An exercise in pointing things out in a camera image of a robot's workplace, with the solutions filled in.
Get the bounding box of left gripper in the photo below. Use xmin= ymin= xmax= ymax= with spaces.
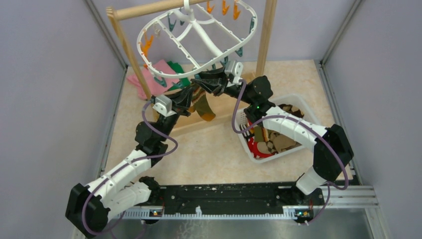
xmin=156 ymin=84 xmax=196 ymax=142

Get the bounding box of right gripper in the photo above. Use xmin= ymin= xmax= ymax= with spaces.
xmin=191 ymin=68 xmax=254 ymax=106

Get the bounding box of olive striped sock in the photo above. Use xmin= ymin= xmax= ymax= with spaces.
xmin=190 ymin=87 xmax=216 ymax=121

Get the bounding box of white oval clip hanger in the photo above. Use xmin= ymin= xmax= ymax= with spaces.
xmin=137 ymin=0 xmax=258 ymax=79

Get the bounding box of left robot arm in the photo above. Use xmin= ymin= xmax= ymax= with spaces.
xmin=65 ymin=85 xmax=195 ymax=239

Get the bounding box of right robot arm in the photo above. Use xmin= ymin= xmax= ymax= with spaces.
xmin=192 ymin=68 xmax=354 ymax=205

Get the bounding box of wooden hanger rack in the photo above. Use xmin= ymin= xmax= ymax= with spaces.
xmin=106 ymin=0 xmax=278 ymax=140

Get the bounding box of green cloth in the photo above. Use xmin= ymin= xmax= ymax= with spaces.
xmin=167 ymin=61 xmax=190 ymax=92

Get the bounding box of pink cloth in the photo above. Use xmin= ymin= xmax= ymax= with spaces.
xmin=126 ymin=60 xmax=180 ymax=100

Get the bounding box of red white striped sock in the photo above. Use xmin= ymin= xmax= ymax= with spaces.
xmin=243 ymin=125 xmax=275 ymax=159

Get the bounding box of argyle brown sock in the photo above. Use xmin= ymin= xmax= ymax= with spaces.
xmin=265 ymin=140 xmax=279 ymax=155

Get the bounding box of tan ribbed sock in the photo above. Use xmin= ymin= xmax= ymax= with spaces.
xmin=270 ymin=131 xmax=301 ymax=154

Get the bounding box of white plastic laundry basket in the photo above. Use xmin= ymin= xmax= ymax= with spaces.
xmin=235 ymin=93 xmax=320 ymax=164

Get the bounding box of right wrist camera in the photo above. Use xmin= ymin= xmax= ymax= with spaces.
xmin=224 ymin=60 xmax=244 ymax=85

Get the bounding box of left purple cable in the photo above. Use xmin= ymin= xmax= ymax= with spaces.
xmin=81 ymin=100 xmax=179 ymax=239

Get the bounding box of purple cable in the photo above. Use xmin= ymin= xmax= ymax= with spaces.
xmin=81 ymin=100 xmax=179 ymax=239
xmin=230 ymin=81 xmax=349 ymax=225

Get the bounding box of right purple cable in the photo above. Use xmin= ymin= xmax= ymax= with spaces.
xmin=230 ymin=81 xmax=349 ymax=225

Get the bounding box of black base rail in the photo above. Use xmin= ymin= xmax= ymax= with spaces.
xmin=139 ymin=176 xmax=327 ymax=224

